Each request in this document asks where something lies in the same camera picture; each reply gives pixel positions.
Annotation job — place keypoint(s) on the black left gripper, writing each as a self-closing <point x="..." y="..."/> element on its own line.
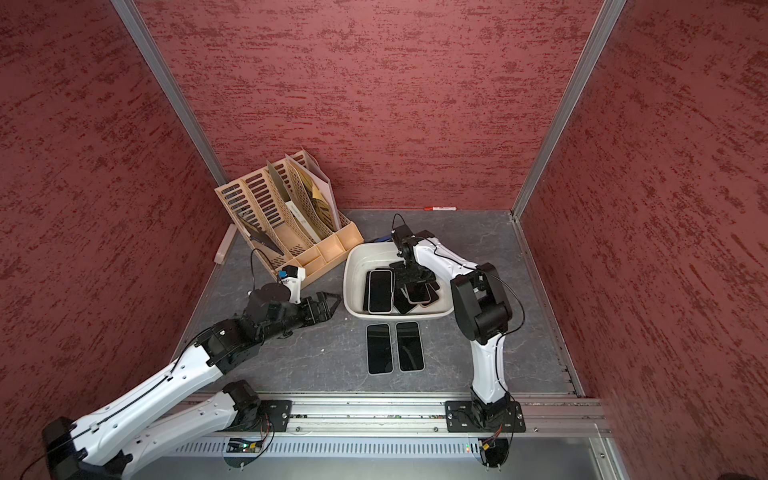
<point x="309" y="304"/>

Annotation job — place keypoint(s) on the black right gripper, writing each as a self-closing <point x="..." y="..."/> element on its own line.
<point x="403" y="276"/>

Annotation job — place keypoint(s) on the small phone pink case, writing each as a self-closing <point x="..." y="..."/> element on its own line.
<point x="418" y="293"/>

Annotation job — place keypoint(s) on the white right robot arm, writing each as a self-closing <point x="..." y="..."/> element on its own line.
<point x="482" y="310"/>

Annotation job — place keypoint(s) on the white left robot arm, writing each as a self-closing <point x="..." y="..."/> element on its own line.
<point x="124" y="436"/>

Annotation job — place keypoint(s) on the white plastic storage tub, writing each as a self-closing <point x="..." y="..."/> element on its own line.
<point x="368" y="256"/>

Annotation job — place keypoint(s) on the black notebook in organizer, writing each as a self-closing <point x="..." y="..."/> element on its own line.
<point x="260" y="237"/>

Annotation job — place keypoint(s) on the beige desk file organizer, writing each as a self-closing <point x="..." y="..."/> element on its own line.
<point x="274" y="199"/>

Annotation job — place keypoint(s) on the gold patterned folder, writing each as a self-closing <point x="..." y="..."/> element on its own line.
<point x="319" y="204"/>

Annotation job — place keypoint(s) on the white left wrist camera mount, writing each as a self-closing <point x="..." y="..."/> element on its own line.
<point x="292" y="277"/>

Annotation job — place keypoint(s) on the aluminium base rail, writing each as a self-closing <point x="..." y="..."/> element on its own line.
<point x="403" y="426"/>

